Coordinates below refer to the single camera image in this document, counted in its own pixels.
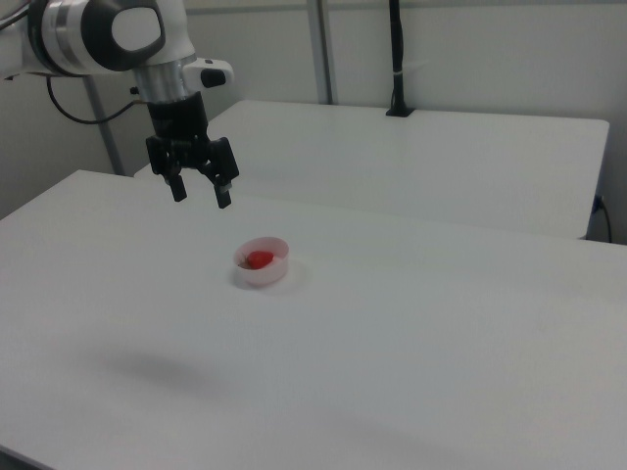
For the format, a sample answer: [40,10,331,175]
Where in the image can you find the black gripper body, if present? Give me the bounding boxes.
[147,91,213,171]

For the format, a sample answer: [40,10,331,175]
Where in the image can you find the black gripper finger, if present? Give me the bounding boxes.
[144,136,189,203]
[200,136,242,211]

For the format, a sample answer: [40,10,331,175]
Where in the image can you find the red strawberry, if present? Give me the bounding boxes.
[237,250,274,271]

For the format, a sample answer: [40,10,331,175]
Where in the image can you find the pale pink plastic bowl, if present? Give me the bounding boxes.
[233,236,291,288]

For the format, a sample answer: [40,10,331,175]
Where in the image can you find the white side table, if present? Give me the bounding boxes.
[133,99,611,242]

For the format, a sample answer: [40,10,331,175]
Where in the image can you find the grey wall frame post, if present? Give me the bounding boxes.
[307,0,340,106]
[83,72,125,176]

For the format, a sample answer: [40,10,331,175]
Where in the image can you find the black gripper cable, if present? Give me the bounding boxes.
[46,75,148,123]

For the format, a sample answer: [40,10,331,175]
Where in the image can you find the black camera pole with base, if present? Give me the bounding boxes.
[385,0,417,118]

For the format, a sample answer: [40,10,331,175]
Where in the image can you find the black floor cable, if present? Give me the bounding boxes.
[600,195,614,243]

